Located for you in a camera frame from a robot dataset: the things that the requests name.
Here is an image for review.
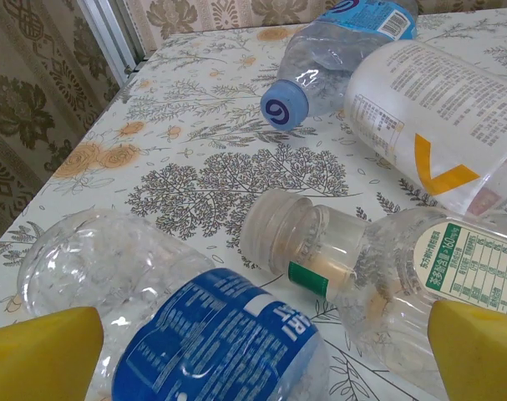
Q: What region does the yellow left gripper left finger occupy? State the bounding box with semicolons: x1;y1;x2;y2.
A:
0;307;106;401

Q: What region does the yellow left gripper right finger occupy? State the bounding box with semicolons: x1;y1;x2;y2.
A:
428;300;507;401

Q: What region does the green label clear bottle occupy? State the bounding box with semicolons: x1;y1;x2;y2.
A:
240;188;507;396

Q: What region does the wide dark blue label bottle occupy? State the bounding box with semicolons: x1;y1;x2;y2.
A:
17;207;333;401

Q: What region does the white label yellow tick bottle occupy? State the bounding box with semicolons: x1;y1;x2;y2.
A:
343;39;507;222

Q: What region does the light blue label bottle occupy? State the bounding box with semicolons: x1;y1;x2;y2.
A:
260;0;419;128

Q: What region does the aluminium frame post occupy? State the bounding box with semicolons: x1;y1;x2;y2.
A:
80;0;148;87

